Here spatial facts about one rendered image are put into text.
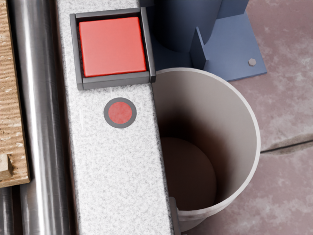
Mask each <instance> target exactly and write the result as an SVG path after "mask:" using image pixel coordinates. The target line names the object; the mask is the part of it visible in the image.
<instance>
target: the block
mask: <svg viewBox="0 0 313 235"><path fill-rule="evenodd" d="M12 176H13V171H12V163H11V161H10V158H9V156H8V155H7V154H0V180H4V179H8V178H11V177H12Z"/></svg>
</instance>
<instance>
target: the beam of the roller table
mask: <svg viewBox="0 0 313 235"><path fill-rule="evenodd" d="M56 1H57V11H58V21H59V31H60V41H61V55H62V65H63V75H64V85H65V95H66V105H67V115H68V128H69V138H70V148H71V158H72V168H73V178H74V188H75V201H76V211H77V221H78V231H79V235H175V232H174V226H173V220H172V213H171V207H170V199H169V192H168V186H167V180H166V173H165V167H164V161H163V152H162V146H161V140H160V133H159V127H158V121H157V112H156V106H155V100H154V93H153V87H152V83H144V84H135V85H126V86H117V87H108V88H99V89H90V90H84V89H83V90H77V85H76V77H75V64H74V55H73V46H72V36H71V27H70V18H69V14H73V13H75V14H76V13H84V12H94V11H104V10H115V9H125V8H135V7H139V8H140V0H56ZM117 97H124V98H127V99H129V100H130V101H131V102H133V104H134V105H135V107H136V110H137V116H136V119H135V121H134V123H133V124H132V125H130V126H129V127H127V128H123V129H117V128H114V127H112V126H110V125H109V124H108V123H107V122H106V121H105V119H104V115H103V110H104V107H105V105H106V104H107V102H108V101H110V100H111V99H113V98H117Z"/></svg>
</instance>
